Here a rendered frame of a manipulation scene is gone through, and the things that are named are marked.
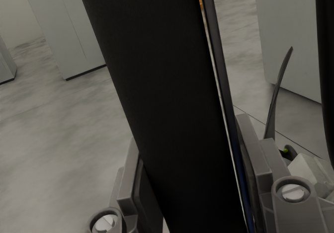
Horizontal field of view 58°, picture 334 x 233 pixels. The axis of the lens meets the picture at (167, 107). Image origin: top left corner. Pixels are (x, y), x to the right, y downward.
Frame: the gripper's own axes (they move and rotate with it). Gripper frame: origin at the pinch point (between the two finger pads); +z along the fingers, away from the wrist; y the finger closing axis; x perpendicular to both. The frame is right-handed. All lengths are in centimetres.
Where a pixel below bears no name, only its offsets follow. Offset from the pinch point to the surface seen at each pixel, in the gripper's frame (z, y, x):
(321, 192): 32, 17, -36
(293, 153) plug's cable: 44, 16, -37
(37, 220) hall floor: 156, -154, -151
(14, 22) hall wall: 1053, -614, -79
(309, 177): 34, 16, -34
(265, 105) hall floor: 260, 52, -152
